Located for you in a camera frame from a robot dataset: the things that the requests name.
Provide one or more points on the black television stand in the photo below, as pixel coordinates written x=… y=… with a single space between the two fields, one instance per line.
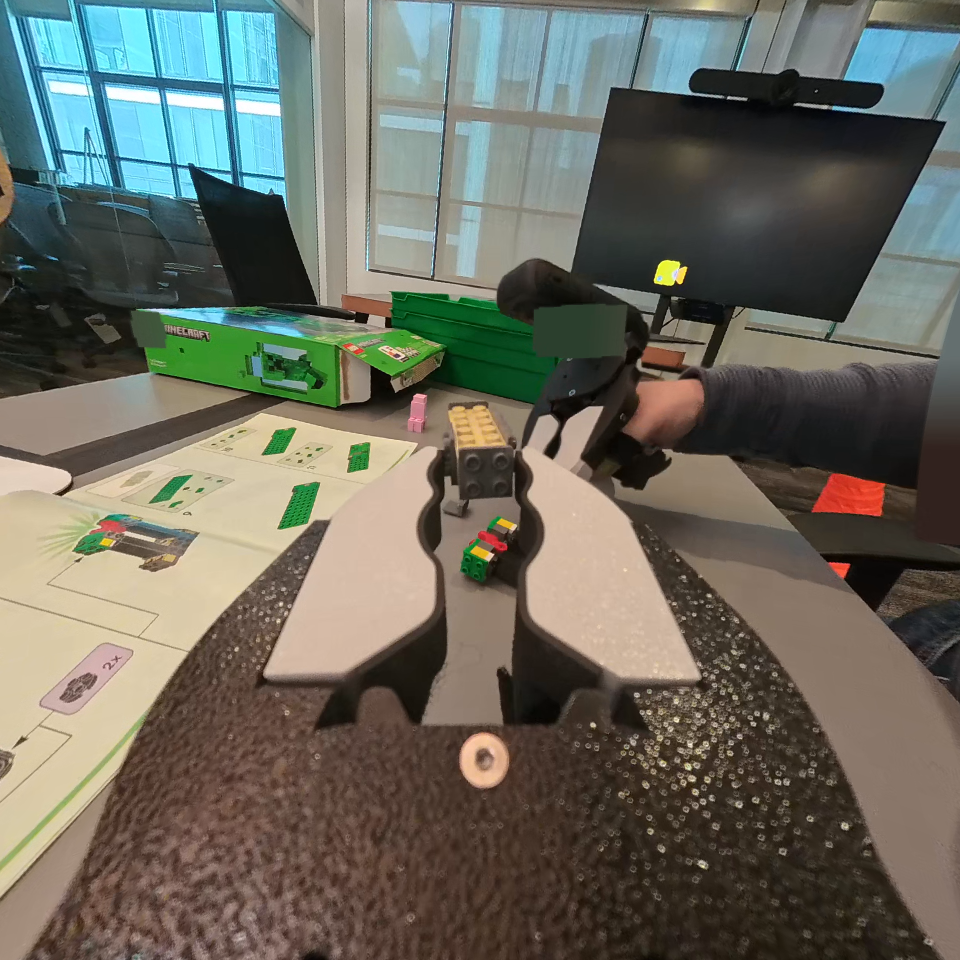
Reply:
x=701 y=309

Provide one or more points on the black office chair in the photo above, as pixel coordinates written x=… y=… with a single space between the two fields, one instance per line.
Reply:
x=885 y=540

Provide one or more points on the person's leg in jeans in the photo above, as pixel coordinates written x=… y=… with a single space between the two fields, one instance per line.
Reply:
x=930 y=637

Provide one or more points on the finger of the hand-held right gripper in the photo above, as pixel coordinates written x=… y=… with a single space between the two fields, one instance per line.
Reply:
x=581 y=442
x=541 y=435

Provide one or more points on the grey mesh office chair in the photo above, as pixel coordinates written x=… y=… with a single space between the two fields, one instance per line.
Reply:
x=37 y=255
x=112 y=247
x=187 y=232

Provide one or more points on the large black television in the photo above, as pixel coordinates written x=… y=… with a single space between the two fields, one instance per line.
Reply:
x=750 y=202

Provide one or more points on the person's right hand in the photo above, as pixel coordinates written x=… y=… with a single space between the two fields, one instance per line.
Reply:
x=667 y=412

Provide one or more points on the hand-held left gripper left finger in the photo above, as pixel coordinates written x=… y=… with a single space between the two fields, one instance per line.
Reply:
x=360 y=592

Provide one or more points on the black brick assembly green end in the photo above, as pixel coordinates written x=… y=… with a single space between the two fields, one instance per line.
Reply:
x=480 y=559

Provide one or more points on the grey desk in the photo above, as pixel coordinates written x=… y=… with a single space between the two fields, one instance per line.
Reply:
x=750 y=600

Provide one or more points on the green building instruction booklet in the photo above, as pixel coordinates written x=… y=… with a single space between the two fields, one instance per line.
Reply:
x=225 y=547

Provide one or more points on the grey and tan brick assembly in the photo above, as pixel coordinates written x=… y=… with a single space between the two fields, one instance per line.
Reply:
x=487 y=472

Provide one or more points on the black webcam bar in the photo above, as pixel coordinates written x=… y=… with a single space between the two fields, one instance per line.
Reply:
x=787 y=84

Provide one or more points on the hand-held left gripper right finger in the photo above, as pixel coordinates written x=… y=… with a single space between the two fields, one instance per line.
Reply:
x=600 y=592

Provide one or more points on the pink pig brick figure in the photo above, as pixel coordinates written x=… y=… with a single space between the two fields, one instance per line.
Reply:
x=417 y=416

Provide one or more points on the brown wooden table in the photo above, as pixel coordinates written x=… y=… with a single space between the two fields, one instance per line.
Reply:
x=367 y=301

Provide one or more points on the black high back chair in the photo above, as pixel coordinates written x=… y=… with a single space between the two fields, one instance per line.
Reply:
x=255 y=240

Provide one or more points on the green brick set box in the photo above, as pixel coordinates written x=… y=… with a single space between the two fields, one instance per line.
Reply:
x=225 y=360

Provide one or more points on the person's right forearm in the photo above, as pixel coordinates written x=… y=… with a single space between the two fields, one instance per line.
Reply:
x=810 y=420

